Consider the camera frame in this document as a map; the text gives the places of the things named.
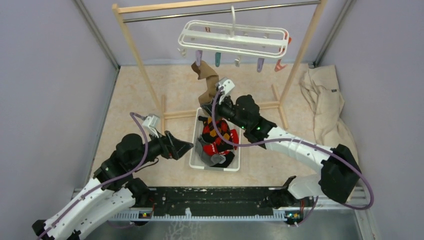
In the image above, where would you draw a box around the white plastic clothespin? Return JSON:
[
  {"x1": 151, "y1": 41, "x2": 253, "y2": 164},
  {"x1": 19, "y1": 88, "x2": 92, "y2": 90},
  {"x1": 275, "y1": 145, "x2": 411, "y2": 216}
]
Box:
[{"x1": 234, "y1": 56, "x2": 241, "y2": 68}]

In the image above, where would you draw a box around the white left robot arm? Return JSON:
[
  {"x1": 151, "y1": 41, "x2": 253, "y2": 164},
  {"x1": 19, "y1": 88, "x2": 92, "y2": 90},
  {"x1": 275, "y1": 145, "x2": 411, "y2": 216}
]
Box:
[{"x1": 32, "y1": 131, "x2": 194, "y2": 240}]

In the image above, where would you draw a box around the red white patterned sock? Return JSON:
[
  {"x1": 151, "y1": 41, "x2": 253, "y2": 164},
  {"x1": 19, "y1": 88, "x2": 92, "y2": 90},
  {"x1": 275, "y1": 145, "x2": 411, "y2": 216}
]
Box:
[{"x1": 201, "y1": 129, "x2": 239, "y2": 156}]

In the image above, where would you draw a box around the wooden rack frame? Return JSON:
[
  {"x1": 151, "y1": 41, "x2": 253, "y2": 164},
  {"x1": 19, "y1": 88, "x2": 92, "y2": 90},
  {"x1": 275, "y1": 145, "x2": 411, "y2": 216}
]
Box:
[{"x1": 111, "y1": 0, "x2": 329, "y2": 133}]

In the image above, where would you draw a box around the purple plastic clothespin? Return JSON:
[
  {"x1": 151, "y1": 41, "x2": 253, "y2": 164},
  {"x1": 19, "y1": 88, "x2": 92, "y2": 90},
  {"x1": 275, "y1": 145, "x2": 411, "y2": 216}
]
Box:
[
  {"x1": 195, "y1": 50, "x2": 203, "y2": 67},
  {"x1": 256, "y1": 57, "x2": 265, "y2": 73}
]

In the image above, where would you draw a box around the black blue sock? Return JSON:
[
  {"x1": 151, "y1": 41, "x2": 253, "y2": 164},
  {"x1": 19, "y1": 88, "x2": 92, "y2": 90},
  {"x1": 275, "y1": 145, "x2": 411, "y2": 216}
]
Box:
[{"x1": 215, "y1": 151, "x2": 235, "y2": 168}]

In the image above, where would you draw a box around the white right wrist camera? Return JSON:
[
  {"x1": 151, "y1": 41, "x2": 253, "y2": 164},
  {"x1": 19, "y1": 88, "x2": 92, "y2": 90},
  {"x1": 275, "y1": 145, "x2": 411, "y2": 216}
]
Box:
[{"x1": 215, "y1": 77, "x2": 236, "y2": 97}]

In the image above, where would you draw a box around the argyle red yellow sock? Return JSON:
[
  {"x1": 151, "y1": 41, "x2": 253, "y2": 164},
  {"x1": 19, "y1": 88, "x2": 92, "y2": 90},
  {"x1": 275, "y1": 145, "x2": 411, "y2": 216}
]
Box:
[{"x1": 197, "y1": 116, "x2": 233, "y2": 156}]

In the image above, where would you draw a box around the tan brown sock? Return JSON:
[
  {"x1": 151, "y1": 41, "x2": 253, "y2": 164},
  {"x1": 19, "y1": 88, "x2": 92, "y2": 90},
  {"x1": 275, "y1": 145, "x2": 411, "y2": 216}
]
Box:
[{"x1": 191, "y1": 60, "x2": 220, "y2": 105}]

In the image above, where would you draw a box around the grey sock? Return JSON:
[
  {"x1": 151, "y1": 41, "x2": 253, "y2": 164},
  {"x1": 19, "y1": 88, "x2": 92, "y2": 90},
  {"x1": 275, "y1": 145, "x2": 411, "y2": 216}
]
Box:
[{"x1": 194, "y1": 136, "x2": 228, "y2": 168}]

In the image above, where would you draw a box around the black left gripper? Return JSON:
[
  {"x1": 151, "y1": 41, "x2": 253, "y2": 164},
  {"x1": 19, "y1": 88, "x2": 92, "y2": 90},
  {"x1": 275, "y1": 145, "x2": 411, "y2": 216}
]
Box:
[{"x1": 130, "y1": 127, "x2": 194, "y2": 171}]

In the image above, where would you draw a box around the beige cloth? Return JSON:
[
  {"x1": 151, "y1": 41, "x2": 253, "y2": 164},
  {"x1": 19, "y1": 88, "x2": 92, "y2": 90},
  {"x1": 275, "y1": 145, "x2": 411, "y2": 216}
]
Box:
[{"x1": 299, "y1": 65, "x2": 359, "y2": 162}]

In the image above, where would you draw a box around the pink plastic clothespin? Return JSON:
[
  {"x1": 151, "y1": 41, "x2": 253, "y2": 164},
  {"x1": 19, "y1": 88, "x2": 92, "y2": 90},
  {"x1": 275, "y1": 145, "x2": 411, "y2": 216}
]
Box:
[{"x1": 274, "y1": 59, "x2": 288, "y2": 73}]

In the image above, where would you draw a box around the teal plastic clothespin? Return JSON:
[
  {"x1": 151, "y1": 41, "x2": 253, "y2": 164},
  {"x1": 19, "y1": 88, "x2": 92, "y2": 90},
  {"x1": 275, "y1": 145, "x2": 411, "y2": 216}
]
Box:
[{"x1": 214, "y1": 52, "x2": 221, "y2": 68}]

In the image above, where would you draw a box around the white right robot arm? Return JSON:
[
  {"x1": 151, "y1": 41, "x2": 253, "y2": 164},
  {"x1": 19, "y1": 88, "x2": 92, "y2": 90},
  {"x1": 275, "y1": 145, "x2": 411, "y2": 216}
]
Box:
[{"x1": 201, "y1": 94, "x2": 361, "y2": 206}]

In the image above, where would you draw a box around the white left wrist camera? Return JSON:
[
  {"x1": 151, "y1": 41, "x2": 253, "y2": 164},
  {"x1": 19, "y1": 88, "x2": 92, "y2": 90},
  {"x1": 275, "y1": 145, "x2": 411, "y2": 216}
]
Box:
[{"x1": 141, "y1": 114, "x2": 163, "y2": 138}]

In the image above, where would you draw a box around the white clip hanger frame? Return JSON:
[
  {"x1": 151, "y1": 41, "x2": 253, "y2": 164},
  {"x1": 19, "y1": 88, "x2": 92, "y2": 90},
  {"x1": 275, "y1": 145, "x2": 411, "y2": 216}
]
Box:
[{"x1": 177, "y1": 12, "x2": 290, "y2": 60}]

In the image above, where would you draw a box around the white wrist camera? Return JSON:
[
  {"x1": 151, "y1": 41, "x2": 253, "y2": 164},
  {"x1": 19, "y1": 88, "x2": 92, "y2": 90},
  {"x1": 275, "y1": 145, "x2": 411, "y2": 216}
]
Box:
[
  {"x1": 215, "y1": 77, "x2": 236, "y2": 97},
  {"x1": 141, "y1": 114, "x2": 163, "y2": 138}
]

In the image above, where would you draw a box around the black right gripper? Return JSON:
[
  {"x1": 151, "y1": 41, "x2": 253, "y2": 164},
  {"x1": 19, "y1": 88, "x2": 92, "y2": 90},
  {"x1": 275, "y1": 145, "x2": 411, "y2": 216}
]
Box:
[{"x1": 201, "y1": 92, "x2": 249, "y2": 131}]

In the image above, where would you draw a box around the white plastic basket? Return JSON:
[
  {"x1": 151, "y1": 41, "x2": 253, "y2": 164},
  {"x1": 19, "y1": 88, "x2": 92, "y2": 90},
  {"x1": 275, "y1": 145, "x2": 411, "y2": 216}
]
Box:
[{"x1": 189, "y1": 107, "x2": 241, "y2": 172}]

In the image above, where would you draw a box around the metal hanging rod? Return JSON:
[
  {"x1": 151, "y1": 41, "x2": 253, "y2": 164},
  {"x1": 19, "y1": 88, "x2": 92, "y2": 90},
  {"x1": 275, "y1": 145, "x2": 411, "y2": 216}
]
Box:
[{"x1": 123, "y1": 0, "x2": 322, "y2": 23}]

